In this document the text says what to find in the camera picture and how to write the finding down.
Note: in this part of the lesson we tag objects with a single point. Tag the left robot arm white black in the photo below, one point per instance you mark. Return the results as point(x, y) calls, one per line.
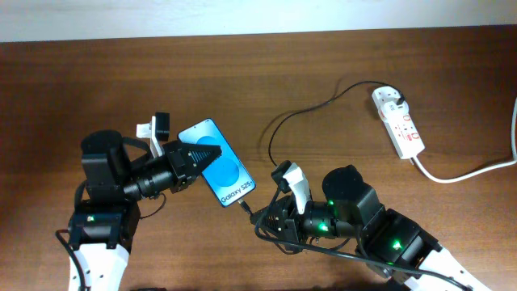
point(120, 171)

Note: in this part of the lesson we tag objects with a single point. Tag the white charger plug adapter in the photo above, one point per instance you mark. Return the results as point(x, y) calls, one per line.
point(390, 110)

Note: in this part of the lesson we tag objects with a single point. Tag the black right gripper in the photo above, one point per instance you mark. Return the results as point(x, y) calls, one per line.
point(290, 227)

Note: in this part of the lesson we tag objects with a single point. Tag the white power strip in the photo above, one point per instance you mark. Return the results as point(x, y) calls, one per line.
point(402, 131)

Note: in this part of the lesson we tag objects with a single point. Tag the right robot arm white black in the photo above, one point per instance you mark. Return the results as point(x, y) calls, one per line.
point(351, 223)

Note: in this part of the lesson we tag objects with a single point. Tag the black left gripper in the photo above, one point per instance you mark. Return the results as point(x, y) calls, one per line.
point(184, 171)

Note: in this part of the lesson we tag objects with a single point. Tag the blue screen smartphone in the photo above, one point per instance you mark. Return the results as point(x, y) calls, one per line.
point(227, 177)

